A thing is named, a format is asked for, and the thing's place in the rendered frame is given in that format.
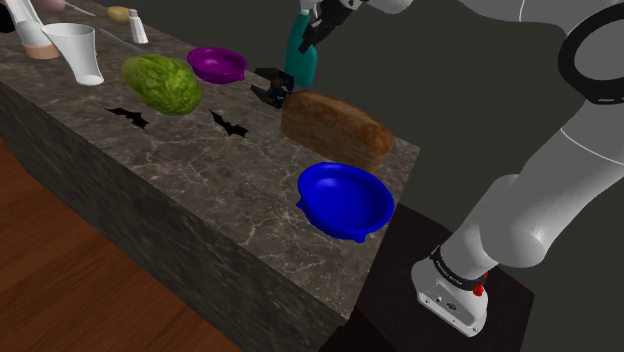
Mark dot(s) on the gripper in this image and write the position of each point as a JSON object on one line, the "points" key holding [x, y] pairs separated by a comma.
{"points": [[336, 12]]}

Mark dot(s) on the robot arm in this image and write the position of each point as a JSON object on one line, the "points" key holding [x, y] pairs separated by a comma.
{"points": [[536, 209]]}

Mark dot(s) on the teal bottle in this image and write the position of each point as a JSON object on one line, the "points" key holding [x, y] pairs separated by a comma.
{"points": [[301, 61]]}

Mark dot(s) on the brown bread loaf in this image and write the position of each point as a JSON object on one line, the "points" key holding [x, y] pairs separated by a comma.
{"points": [[336, 128]]}

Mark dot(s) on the purple bowl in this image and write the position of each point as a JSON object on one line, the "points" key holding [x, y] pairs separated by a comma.
{"points": [[217, 63]]}

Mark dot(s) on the black bat-shaped figure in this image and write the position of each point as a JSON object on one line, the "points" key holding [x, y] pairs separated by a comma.
{"points": [[130, 117], [229, 125]]}

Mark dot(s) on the blue bowl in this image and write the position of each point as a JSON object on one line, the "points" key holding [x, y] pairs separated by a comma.
{"points": [[348, 197]]}

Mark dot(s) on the green lettuce head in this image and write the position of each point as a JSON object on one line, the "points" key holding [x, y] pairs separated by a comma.
{"points": [[161, 84]]}

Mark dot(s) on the white shaker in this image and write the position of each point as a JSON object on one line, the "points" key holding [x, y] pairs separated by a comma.
{"points": [[138, 29]]}

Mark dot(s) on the grey knife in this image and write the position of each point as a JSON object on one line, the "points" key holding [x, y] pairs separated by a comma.
{"points": [[122, 42]]}

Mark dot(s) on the yellow potato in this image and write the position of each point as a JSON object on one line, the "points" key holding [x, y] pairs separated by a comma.
{"points": [[118, 13]]}

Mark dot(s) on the grey thin utensil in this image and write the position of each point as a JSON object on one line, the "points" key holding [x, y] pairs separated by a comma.
{"points": [[80, 8]]}

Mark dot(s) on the white cup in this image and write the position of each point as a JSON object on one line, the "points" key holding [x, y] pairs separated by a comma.
{"points": [[75, 48]]}

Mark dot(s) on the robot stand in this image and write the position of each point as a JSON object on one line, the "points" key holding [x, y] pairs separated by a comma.
{"points": [[390, 292]]}

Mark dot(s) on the pink round object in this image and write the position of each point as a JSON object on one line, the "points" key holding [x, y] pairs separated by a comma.
{"points": [[50, 4]]}

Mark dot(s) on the pink dish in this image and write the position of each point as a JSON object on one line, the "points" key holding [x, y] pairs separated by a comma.
{"points": [[41, 51]]}

